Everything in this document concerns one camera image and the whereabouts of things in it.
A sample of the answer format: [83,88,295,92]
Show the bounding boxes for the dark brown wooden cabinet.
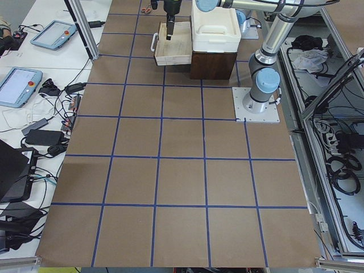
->
[190,51,237,80]

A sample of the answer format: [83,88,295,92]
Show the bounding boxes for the near blue teach pendant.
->
[1,67,43,108]

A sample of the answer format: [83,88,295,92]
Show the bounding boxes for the grey orange scissors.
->
[140,7,152,14]

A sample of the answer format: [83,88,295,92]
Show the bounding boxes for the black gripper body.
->
[151,0,158,9]
[163,0,182,16]

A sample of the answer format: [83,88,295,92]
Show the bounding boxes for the black laptop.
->
[1,141,38,203]

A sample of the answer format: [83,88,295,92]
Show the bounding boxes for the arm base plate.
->
[232,87,280,123]
[239,18,259,40]

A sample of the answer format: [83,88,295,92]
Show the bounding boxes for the black power adapter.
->
[88,20,105,28]

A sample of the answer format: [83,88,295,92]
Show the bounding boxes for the blue teach pendant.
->
[30,20,77,50]
[1,67,43,108]

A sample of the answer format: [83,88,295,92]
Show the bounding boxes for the white foam tray box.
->
[191,1,241,53]

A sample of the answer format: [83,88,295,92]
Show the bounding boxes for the black power brick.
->
[25,130,64,146]

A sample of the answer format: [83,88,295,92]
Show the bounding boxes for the white crumpled cloth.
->
[292,49,328,73]

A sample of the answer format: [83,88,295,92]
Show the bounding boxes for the far blue teach pendant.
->
[30,20,77,50]

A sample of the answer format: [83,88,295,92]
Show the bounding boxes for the coiled black cables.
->
[325,155,362,197]

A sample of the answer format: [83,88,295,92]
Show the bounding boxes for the wooden drawer with white handle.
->
[150,22,192,66]

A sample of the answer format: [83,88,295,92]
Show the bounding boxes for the aluminium frame post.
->
[64,0,100,61]

